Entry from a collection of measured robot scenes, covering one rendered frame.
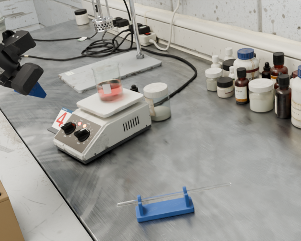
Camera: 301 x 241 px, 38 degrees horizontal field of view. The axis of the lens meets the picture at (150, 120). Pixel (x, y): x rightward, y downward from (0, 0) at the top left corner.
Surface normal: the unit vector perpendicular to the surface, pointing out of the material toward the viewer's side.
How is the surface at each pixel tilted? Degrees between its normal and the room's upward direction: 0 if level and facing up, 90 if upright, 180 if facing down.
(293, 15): 90
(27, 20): 90
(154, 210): 0
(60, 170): 0
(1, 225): 90
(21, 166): 0
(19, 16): 90
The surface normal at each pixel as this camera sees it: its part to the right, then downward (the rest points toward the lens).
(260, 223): -0.14, -0.88
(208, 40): -0.85, 0.34
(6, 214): 0.50, 0.33
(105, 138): 0.67, 0.25
